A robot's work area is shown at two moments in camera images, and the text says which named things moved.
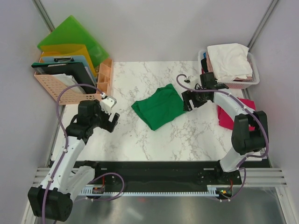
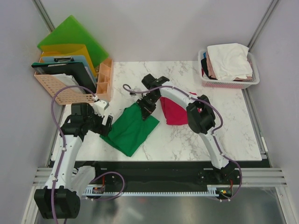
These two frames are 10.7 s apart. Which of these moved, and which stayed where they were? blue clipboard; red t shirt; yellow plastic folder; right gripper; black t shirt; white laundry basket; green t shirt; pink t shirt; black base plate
Moved: right gripper; green t shirt; red t shirt
Stayed: black base plate; blue clipboard; pink t shirt; black t shirt; white laundry basket; yellow plastic folder
